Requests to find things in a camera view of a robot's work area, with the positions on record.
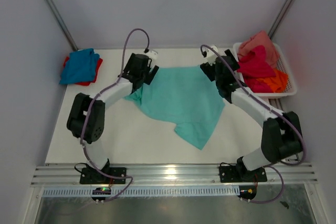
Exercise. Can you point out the red folded t shirt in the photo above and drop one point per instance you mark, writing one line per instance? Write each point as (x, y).
(87, 83)

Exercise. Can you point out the blue folded t shirt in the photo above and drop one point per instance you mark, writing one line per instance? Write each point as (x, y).
(80, 67)

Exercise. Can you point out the magenta t shirt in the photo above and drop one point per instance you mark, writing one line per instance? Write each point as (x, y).
(253, 67)

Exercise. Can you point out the orange t shirt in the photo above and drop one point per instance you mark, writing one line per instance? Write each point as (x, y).
(278, 83)

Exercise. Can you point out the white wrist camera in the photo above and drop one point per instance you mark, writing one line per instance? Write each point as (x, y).
(210, 54)
(151, 53)

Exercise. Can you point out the white slotted cable duct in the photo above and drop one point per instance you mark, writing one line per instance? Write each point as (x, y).
(150, 191)

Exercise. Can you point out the teal t shirt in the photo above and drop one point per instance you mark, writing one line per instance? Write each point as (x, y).
(185, 97)

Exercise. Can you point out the right black controller board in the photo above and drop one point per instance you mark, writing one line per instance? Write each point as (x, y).
(247, 192)

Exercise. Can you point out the aluminium front rail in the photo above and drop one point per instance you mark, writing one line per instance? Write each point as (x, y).
(170, 174)

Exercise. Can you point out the corner frame post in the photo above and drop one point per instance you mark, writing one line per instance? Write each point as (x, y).
(61, 23)
(280, 17)

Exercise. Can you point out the black controller board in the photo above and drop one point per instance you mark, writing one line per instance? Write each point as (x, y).
(101, 193)
(247, 192)

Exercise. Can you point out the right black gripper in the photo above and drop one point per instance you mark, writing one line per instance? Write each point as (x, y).
(209, 70)

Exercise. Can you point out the salmon pink t shirt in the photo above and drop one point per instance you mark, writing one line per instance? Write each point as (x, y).
(260, 39)

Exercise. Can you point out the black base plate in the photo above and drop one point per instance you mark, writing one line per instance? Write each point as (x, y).
(118, 175)
(230, 173)

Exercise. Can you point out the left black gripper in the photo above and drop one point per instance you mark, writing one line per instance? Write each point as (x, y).
(150, 73)

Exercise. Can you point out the left corner frame post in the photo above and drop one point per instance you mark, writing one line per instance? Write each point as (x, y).
(61, 23)

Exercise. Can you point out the right corner frame post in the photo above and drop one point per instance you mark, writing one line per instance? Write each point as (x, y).
(280, 17)

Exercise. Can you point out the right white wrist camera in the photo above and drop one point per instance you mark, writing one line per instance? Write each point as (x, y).
(210, 54)

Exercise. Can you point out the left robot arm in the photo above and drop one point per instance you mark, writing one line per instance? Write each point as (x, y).
(86, 120)

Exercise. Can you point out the left black controller board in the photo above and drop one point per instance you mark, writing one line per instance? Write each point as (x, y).
(101, 193)

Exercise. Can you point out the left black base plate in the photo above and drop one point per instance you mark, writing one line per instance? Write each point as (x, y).
(118, 175)

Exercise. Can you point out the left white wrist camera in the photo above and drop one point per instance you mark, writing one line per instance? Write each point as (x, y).
(151, 53)

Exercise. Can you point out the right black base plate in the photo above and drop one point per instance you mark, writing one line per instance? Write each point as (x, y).
(230, 173)

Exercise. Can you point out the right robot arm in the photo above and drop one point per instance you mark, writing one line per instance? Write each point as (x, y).
(281, 132)

